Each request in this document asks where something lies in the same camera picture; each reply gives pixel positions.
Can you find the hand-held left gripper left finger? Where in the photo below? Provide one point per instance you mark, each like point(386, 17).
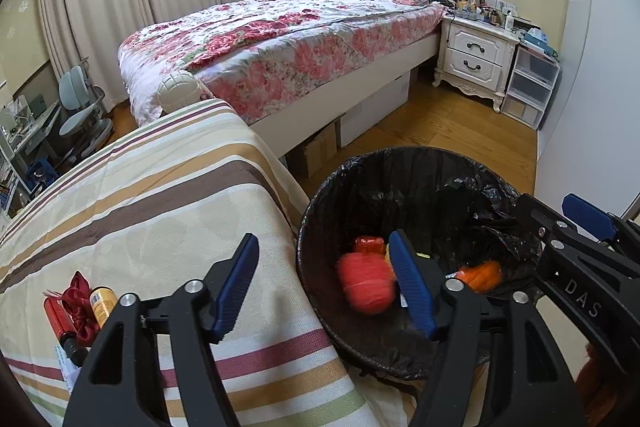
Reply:
point(235, 297)

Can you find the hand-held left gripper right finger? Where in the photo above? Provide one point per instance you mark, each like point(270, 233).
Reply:
point(415, 282)

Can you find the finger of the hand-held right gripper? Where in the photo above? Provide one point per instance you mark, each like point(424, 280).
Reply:
point(590, 217)
point(537, 217)

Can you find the red foam fruit net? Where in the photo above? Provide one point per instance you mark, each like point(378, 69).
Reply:
point(365, 282)

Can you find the glossy red mesh wrapper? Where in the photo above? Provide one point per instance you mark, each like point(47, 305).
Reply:
point(370, 245)

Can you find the orange wrapper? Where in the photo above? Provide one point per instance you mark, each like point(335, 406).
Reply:
point(480, 277)

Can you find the trash bin with black bag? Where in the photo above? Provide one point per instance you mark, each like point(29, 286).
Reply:
point(440, 187)

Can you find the brown bottle with yellow label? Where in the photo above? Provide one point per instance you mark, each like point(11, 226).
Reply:
point(102, 304)

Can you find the dark red satin ribbon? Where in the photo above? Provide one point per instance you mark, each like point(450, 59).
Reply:
point(80, 307)

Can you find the red bottle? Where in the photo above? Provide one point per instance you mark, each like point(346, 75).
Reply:
point(56, 317)

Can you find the white printed paper slip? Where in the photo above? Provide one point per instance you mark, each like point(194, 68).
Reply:
point(65, 364)

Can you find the striped bedsheet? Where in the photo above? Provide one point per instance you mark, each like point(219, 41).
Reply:
point(150, 207)

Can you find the clear plastic drawer unit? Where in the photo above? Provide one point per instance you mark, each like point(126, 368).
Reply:
point(530, 82)

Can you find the white wardrobe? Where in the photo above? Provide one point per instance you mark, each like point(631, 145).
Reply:
point(600, 82)

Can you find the brown cardboard box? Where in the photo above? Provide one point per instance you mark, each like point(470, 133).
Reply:
point(315, 149)

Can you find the white storage box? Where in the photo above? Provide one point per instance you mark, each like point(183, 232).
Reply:
point(375, 112)

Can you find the white nightstand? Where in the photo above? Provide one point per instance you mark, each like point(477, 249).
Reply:
point(475, 52)

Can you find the teal box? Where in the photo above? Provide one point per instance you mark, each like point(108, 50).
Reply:
point(535, 39)

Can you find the small white bottle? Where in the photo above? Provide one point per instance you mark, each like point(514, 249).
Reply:
point(509, 21)

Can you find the white rounded bedpost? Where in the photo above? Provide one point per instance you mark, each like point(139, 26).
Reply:
point(180, 92)

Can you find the cluster of small toiletries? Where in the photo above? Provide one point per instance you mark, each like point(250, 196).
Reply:
point(480, 7)

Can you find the blue crate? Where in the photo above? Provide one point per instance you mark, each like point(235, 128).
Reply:
point(40, 172)

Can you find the grey-blue desk chair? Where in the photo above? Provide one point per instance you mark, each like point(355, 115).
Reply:
point(80, 122)

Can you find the white desk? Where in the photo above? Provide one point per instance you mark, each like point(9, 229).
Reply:
point(40, 127)

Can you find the pink floral blanket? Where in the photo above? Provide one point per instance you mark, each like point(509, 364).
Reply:
point(280, 37)

